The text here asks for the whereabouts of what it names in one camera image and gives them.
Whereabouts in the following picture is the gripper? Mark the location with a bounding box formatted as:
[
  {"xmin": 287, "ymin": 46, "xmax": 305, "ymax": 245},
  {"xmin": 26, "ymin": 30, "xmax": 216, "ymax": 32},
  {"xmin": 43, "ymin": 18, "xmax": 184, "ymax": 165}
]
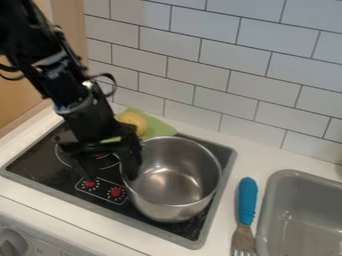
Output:
[{"xmin": 53, "ymin": 90, "xmax": 145, "ymax": 182}]

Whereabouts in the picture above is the silver pot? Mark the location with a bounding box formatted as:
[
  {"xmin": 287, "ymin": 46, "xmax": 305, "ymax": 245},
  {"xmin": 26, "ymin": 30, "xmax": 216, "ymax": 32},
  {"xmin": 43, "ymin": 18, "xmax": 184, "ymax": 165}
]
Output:
[{"xmin": 118, "ymin": 135, "xmax": 225, "ymax": 224}]

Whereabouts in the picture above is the yellow toy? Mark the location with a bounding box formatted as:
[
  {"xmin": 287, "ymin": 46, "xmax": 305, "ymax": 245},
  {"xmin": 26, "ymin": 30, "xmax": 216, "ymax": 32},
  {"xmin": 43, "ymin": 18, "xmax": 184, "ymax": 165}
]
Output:
[{"xmin": 114, "ymin": 111, "xmax": 150, "ymax": 138}]

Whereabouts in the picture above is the green cloth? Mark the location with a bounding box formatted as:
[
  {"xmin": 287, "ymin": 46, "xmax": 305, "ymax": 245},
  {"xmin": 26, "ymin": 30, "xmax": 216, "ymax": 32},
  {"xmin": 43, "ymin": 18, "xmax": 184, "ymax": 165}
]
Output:
[{"xmin": 113, "ymin": 106, "xmax": 180, "ymax": 141}]

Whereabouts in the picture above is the toy stove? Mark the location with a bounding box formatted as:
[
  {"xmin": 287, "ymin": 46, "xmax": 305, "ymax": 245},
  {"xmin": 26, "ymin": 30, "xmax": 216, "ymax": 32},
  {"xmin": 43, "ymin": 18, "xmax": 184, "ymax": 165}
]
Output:
[{"xmin": 0, "ymin": 122, "xmax": 238, "ymax": 251}]

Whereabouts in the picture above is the toy sink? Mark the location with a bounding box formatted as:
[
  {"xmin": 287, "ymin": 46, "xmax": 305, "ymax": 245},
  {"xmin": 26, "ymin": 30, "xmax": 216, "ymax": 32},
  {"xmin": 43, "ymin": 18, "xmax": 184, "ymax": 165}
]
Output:
[{"xmin": 253, "ymin": 168, "xmax": 342, "ymax": 256}]

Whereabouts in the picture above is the blue handled fork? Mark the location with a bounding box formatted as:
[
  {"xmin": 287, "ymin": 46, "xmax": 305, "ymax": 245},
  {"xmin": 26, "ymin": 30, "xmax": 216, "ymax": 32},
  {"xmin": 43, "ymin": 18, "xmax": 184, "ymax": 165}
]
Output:
[{"xmin": 228, "ymin": 176, "xmax": 261, "ymax": 256}]

